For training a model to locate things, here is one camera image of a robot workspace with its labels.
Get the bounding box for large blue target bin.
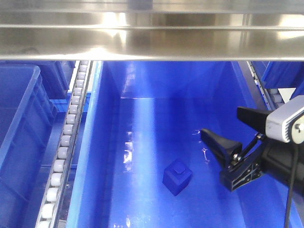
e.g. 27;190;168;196
67;61;287;228

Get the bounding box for blue bin right neighbour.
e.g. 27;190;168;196
251;61;304;89

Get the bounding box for left white roller track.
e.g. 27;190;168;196
35;60;93;228

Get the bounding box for blue bin neighbour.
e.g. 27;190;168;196
251;61;304;89
0;64;57;228

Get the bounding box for steel shelf front beam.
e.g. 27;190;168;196
0;0;304;61

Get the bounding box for white roller track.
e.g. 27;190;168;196
35;60;93;228
247;61;285;111

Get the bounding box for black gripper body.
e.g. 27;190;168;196
219;138;295;191

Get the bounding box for right white roller track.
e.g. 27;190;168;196
247;61;285;111

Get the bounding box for blue bin left neighbour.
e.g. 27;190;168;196
0;64;57;228

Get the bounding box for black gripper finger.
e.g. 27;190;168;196
237;106;273;134
200;128;242;169

